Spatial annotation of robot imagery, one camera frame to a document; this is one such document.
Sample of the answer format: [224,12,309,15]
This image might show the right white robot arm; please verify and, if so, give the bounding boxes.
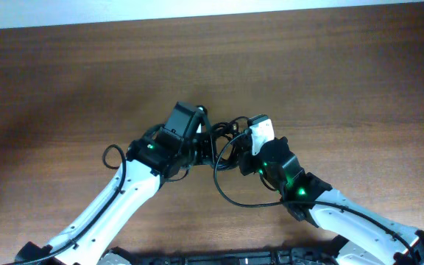
[240,136,424,264]

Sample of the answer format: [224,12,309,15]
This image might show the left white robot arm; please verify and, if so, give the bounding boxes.
[14,102,211,264]

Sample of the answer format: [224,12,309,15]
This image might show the black usb cable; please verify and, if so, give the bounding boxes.
[208,116,252,172]

